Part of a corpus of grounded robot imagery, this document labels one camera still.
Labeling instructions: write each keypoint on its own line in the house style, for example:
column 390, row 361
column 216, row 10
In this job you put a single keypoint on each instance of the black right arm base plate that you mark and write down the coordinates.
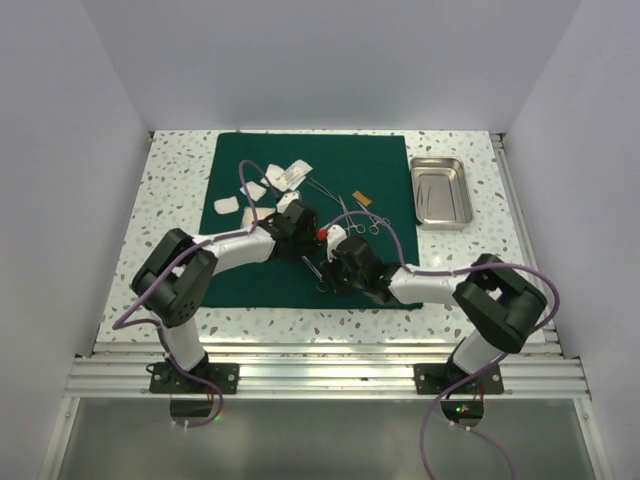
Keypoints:
column 434, row 378

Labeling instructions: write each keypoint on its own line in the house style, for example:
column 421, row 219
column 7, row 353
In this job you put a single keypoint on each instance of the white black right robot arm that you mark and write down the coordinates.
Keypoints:
column 502, row 305

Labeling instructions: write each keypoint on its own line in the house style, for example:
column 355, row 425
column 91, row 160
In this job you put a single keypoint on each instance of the steel surgical scissors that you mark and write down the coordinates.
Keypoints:
column 321, row 285

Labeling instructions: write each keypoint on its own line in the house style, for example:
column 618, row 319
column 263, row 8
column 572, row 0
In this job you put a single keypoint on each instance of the curved tip steel tweezers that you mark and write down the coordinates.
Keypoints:
column 430, row 192

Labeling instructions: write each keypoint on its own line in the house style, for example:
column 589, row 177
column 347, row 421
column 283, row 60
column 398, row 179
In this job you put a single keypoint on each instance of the white gauze pad middle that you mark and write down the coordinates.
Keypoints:
column 253, row 191

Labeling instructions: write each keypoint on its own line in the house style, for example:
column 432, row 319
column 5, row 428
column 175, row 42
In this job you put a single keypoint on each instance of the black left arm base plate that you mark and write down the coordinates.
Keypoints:
column 166, row 379

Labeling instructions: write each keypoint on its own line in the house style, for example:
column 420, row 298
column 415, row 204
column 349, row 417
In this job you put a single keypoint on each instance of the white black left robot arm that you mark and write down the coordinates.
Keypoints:
column 173, row 281

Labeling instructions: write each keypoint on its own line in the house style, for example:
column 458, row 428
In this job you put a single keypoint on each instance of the aluminium extrusion frame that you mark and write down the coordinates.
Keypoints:
column 322, row 393

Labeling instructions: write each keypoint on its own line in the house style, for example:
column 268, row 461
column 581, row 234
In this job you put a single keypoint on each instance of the white gauze pad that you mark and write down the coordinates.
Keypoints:
column 272, row 174
column 226, row 206
column 253, row 191

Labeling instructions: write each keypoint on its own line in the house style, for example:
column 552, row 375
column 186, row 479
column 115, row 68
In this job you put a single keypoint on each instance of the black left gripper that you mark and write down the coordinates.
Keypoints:
column 310, row 238

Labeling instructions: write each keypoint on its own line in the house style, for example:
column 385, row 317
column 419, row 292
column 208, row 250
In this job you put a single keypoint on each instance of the beige packaged dressing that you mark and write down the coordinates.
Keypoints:
column 259, row 214

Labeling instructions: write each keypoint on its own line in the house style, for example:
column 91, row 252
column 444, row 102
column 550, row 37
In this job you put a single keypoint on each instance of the steel straight tweezers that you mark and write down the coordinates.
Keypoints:
column 320, row 188

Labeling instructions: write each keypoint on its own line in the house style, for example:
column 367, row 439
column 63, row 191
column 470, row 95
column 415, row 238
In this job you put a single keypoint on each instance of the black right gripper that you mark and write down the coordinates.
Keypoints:
column 329, row 275

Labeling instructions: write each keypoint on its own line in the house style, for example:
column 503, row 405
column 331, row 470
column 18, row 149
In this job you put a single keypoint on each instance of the orange adhesive bandage strip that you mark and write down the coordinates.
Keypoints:
column 361, row 198

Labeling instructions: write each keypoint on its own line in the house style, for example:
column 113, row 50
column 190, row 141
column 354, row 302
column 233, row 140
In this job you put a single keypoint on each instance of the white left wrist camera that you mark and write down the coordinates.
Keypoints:
column 286, row 199

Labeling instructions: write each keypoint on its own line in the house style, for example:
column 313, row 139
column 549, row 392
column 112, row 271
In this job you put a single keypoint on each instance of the green surgical drape cloth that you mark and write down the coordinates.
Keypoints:
column 376, row 166

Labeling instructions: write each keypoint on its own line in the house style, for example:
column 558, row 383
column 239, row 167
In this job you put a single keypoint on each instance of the stainless steel tray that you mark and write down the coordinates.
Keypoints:
column 451, row 207

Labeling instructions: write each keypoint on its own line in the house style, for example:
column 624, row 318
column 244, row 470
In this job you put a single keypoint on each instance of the white gauze pad left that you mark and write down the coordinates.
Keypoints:
column 226, row 206

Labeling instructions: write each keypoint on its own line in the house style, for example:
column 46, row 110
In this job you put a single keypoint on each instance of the white printed sterile packet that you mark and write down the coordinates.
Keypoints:
column 293, row 175

